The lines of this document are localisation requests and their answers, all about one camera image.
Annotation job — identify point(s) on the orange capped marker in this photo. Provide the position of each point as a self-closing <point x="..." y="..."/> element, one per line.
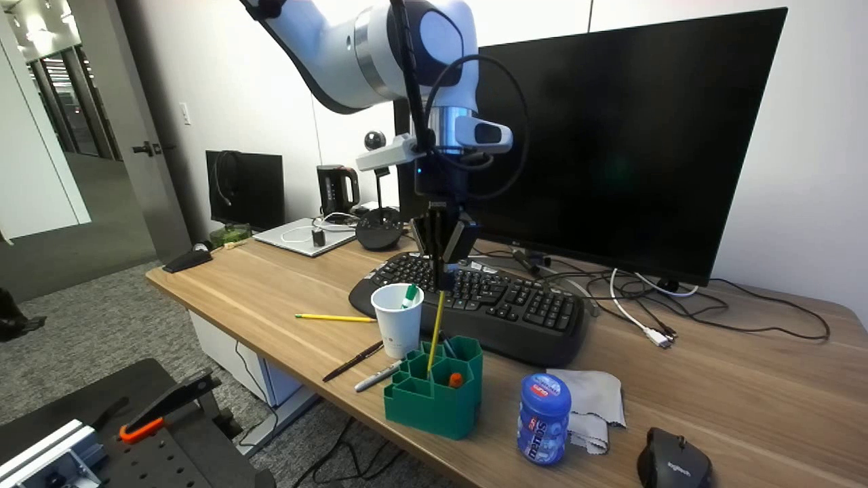
<point x="455" y="380"/>

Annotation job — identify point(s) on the grey door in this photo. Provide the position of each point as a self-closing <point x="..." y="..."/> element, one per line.
<point x="129" y="102"/>

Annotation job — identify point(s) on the yellow pencil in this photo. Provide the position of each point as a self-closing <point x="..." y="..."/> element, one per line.
<point x="436" y="325"/>
<point x="332" y="317"/>

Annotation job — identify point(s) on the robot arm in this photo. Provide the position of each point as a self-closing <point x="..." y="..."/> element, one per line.
<point x="325" y="47"/>

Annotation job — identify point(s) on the large black monitor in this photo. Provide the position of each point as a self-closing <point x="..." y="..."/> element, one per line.
<point x="624" y="135"/>

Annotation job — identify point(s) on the white paper cup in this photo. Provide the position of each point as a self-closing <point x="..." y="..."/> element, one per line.
<point x="398" y="329"/>

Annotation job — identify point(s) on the white drawer cabinet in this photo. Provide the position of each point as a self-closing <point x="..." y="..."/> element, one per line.
<point x="264" y="386"/>

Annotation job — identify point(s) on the silver laptop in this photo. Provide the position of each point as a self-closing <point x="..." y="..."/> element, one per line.
<point x="298" y="238"/>

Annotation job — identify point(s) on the black computer mouse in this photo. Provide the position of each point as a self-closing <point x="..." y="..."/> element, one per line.
<point x="673" y="462"/>

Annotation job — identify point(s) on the black keyboard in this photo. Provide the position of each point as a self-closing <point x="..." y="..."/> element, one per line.
<point x="515" y="312"/>

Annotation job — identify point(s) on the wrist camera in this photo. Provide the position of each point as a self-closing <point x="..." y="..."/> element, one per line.
<point x="386" y="153"/>

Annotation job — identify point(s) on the grey cleaning cloth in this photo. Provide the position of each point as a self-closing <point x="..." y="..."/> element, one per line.
<point x="597" y="400"/>

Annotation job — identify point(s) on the aluminium profile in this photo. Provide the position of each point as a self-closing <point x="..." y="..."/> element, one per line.
<point x="47" y="455"/>

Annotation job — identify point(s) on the green glass object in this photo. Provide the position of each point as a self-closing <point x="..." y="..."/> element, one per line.
<point x="229" y="235"/>

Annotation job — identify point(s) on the round webcam on stand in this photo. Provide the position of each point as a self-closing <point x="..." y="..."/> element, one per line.
<point x="378" y="229"/>

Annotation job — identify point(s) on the dark pen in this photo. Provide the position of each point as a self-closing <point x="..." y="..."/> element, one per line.
<point x="352" y="361"/>

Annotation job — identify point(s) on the small black monitor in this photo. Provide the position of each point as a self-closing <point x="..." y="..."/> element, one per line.
<point x="254" y="193"/>

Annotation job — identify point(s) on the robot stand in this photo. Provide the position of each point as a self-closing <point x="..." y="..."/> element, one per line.
<point x="169" y="461"/>

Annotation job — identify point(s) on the blue pen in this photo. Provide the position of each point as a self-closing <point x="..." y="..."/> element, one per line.
<point x="448" y="346"/>

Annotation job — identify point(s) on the silver marker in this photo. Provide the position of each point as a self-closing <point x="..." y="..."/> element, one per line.
<point x="377" y="377"/>

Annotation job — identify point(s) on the green marker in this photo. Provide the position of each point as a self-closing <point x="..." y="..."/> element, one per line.
<point x="409" y="296"/>

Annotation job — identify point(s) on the blue plastic candy bottle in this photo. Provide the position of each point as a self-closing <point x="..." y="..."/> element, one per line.
<point x="544" y="423"/>

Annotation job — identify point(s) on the small black adapter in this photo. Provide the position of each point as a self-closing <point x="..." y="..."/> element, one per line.
<point x="319" y="237"/>

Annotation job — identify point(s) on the black stapler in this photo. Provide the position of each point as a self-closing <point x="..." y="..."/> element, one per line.
<point x="186" y="260"/>

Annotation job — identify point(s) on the black electric kettle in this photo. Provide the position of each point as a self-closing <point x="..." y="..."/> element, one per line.
<point x="333" y="190"/>

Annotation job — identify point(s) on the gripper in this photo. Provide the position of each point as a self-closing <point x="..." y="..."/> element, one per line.
<point x="442" y="181"/>

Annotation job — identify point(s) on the light switch plate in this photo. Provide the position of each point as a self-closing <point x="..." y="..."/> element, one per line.
<point x="184" y="113"/>

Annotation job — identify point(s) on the black and orange clamp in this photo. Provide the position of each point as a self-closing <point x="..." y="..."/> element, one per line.
<point x="169" y="403"/>

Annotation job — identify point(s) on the green hexagonal pen stand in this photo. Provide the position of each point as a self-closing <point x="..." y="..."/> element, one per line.
<point x="430" y="403"/>

